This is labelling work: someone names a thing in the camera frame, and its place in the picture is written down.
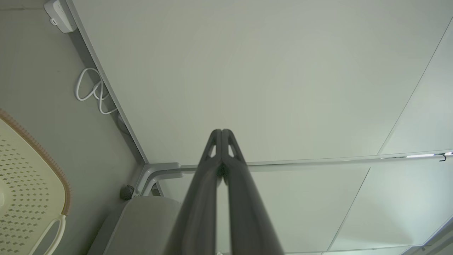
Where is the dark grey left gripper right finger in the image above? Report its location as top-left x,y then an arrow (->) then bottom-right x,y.
222,129 -> 286,255

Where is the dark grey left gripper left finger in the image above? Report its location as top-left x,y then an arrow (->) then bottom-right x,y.
164,129 -> 223,255

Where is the cream perforated laundry basket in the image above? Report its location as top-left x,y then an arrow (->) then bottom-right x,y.
0,108 -> 72,255

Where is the grey metal table leg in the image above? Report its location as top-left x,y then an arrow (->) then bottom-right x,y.
133,162 -> 184,197

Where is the black caster wheel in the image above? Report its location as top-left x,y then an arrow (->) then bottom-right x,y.
120,185 -> 135,201

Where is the silver partition rail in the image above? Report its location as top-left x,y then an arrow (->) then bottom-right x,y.
179,150 -> 453,170

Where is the white looped cable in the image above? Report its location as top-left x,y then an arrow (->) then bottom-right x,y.
75,67 -> 119,115

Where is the white wall adapter box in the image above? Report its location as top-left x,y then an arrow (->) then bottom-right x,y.
44,0 -> 78,34

